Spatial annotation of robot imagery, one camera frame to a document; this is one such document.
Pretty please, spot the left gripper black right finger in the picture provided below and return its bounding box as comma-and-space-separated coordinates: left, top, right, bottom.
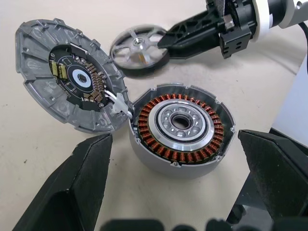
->
226, 127, 308, 224

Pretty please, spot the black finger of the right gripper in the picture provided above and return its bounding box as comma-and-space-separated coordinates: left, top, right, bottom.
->
168, 36, 224, 60
157, 11, 222, 51

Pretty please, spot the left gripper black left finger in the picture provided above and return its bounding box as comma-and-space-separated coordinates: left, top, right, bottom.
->
12, 133, 114, 231

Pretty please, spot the silver spoked rotor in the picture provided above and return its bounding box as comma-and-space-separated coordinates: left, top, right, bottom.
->
109, 24, 170, 74

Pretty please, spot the grey motor housing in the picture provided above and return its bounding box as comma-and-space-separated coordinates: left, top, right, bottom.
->
128, 83, 238, 180

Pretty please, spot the grey circuit-board motor lid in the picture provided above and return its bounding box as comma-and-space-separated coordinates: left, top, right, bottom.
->
14, 17, 133, 134

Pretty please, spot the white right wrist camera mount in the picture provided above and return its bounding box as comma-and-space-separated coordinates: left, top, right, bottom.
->
250, 0, 274, 43

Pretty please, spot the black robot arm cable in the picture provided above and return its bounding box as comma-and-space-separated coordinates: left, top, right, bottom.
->
297, 20, 308, 51

